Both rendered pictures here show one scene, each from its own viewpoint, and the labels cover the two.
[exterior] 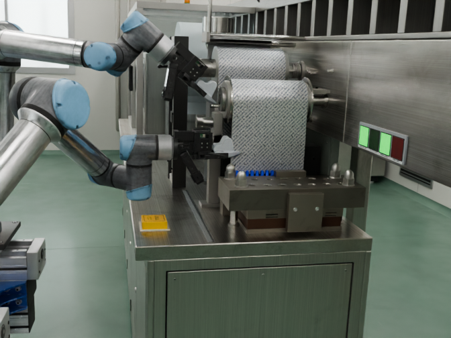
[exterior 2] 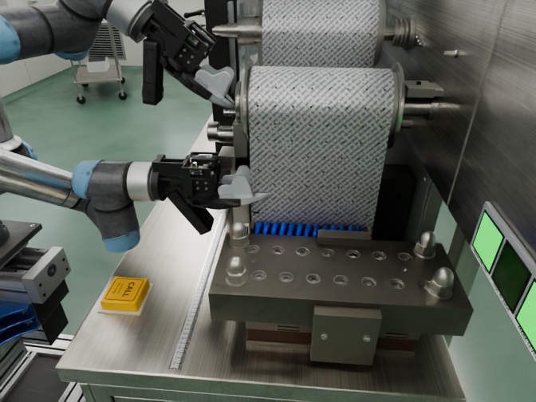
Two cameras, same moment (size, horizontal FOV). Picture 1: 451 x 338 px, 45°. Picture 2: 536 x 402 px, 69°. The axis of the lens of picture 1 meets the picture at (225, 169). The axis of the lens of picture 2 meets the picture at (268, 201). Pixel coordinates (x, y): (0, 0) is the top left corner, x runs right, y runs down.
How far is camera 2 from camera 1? 1.08 m
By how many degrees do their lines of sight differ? 25
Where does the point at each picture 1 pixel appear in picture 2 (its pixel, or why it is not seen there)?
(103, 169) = (71, 202)
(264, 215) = (274, 326)
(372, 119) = (517, 218)
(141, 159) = (105, 202)
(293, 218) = (321, 346)
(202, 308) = not seen: outside the picture
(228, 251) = (201, 387)
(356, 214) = (463, 264)
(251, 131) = (283, 164)
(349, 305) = not seen: outside the picture
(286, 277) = not seen: outside the picture
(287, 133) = (348, 168)
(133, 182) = (103, 230)
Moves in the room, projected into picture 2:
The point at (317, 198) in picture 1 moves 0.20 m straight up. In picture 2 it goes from (368, 325) to (389, 213)
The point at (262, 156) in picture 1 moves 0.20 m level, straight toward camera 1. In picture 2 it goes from (302, 202) to (264, 269)
